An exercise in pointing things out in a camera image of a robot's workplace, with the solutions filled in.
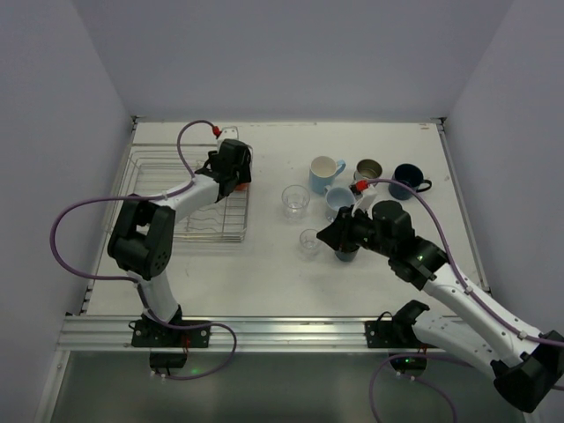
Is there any small blue cup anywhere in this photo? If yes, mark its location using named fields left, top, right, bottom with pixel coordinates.
left=335, top=249, right=359, bottom=263

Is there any clear glass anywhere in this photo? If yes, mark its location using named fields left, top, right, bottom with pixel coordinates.
left=300, top=229, right=321, bottom=260
left=281, top=185, right=310, bottom=219

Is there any white upside-down cup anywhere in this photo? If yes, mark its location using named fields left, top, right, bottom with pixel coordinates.
left=324, top=186, right=356, bottom=222

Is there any dark blue mug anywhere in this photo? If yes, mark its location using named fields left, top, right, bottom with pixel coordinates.
left=388, top=163, right=433, bottom=200

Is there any beige cup with brown band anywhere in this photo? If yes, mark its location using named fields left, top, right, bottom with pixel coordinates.
left=353, top=159, right=382, bottom=182

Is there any light blue mug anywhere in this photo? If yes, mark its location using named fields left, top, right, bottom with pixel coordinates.
left=309, top=156, right=346, bottom=195

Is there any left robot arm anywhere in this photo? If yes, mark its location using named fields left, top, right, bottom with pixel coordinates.
left=108, top=139, right=252, bottom=326

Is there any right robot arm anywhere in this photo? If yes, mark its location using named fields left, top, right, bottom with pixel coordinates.
left=316, top=200, right=563, bottom=413

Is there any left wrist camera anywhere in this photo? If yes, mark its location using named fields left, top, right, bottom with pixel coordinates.
left=212, top=126, right=239, bottom=143

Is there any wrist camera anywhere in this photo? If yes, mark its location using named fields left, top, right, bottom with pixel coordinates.
left=212, top=126, right=239, bottom=143
left=349, top=179, right=377, bottom=214

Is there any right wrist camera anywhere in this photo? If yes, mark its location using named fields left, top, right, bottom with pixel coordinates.
left=349, top=179, right=377, bottom=214

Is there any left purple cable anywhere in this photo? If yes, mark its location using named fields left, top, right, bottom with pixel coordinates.
left=48, top=119, right=221, bottom=283

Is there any purple cable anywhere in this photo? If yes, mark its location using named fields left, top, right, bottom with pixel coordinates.
left=48, top=119, right=221, bottom=283
left=352, top=178, right=564, bottom=423

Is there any metal wire dish rack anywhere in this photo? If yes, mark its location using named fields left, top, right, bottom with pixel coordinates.
left=103, top=142, right=252, bottom=243

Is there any aluminium front rail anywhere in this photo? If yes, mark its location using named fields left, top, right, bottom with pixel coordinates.
left=56, top=315, right=435, bottom=353

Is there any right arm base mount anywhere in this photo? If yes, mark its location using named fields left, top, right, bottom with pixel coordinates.
left=364, top=304, right=428, bottom=377

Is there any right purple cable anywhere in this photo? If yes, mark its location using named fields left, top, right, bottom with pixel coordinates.
left=352, top=178, right=564, bottom=423

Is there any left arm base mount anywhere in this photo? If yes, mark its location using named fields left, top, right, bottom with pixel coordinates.
left=128, top=316, right=210, bottom=373

